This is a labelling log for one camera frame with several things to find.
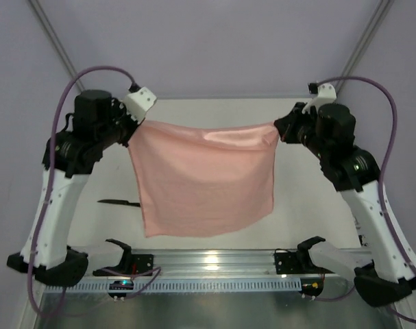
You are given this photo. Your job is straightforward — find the pink cloth napkin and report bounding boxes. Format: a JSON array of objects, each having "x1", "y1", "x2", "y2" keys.
[{"x1": 128, "y1": 121, "x2": 278, "y2": 237}]

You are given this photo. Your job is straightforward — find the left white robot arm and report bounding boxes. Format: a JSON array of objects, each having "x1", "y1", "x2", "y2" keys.
[{"x1": 7, "y1": 90, "x2": 137, "y2": 288}]

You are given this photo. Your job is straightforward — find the right small controller board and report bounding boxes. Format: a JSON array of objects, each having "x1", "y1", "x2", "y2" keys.
[{"x1": 299, "y1": 278, "x2": 324, "y2": 301}]

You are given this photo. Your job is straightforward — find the small controller board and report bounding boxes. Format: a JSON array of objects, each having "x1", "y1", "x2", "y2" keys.
[
  {"x1": 108, "y1": 279, "x2": 134, "y2": 302},
  {"x1": 299, "y1": 278, "x2": 324, "y2": 301}
]

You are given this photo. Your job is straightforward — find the left small controller board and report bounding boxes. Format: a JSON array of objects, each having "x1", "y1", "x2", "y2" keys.
[{"x1": 108, "y1": 279, "x2": 134, "y2": 302}]

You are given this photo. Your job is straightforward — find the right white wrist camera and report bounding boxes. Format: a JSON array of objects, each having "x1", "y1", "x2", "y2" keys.
[{"x1": 302, "y1": 82, "x2": 337, "y2": 113}]

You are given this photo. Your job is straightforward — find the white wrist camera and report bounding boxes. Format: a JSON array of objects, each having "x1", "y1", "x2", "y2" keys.
[
  {"x1": 302, "y1": 82, "x2": 337, "y2": 113},
  {"x1": 123, "y1": 87, "x2": 157, "y2": 123}
]

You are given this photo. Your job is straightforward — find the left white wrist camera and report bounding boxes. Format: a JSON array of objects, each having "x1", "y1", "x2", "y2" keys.
[{"x1": 123, "y1": 87, "x2": 157, "y2": 123}]

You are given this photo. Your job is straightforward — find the left corner aluminium post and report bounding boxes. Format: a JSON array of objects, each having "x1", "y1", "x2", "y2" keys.
[{"x1": 26, "y1": 0, "x2": 77, "y2": 77}]

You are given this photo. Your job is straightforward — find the corner aluminium post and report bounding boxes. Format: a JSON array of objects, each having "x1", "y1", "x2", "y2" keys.
[
  {"x1": 26, "y1": 0, "x2": 77, "y2": 77},
  {"x1": 341, "y1": 0, "x2": 395, "y2": 76}
]

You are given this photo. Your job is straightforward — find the black handled knife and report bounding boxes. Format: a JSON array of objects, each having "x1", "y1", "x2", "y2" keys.
[{"x1": 97, "y1": 199, "x2": 140, "y2": 208}]

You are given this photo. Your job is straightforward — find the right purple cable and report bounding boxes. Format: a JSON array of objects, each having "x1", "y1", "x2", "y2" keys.
[{"x1": 310, "y1": 75, "x2": 416, "y2": 324}]

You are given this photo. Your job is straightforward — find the purple cable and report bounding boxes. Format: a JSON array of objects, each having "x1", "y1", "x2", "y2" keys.
[
  {"x1": 310, "y1": 75, "x2": 416, "y2": 324},
  {"x1": 26, "y1": 66, "x2": 162, "y2": 319}
]

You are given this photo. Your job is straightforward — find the right corner aluminium post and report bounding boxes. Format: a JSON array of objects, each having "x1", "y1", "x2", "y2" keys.
[{"x1": 341, "y1": 0, "x2": 395, "y2": 76}]

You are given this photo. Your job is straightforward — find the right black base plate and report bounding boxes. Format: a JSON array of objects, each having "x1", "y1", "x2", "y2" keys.
[{"x1": 273, "y1": 248, "x2": 315, "y2": 274}]

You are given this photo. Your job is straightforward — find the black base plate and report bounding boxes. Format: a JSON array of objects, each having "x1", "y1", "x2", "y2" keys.
[
  {"x1": 93, "y1": 253, "x2": 154, "y2": 277},
  {"x1": 273, "y1": 248, "x2": 315, "y2": 274}
]

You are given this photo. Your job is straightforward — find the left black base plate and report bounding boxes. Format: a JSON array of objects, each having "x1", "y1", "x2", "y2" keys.
[{"x1": 93, "y1": 253, "x2": 154, "y2": 277}]

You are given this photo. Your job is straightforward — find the front aluminium rail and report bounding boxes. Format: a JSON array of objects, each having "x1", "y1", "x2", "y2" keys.
[{"x1": 70, "y1": 248, "x2": 373, "y2": 281}]

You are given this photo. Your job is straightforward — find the slotted cable duct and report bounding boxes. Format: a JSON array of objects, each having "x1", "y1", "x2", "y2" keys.
[{"x1": 42, "y1": 278, "x2": 303, "y2": 294}]

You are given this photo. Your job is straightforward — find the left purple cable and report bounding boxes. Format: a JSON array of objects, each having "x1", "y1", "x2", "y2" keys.
[{"x1": 26, "y1": 66, "x2": 162, "y2": 319}]

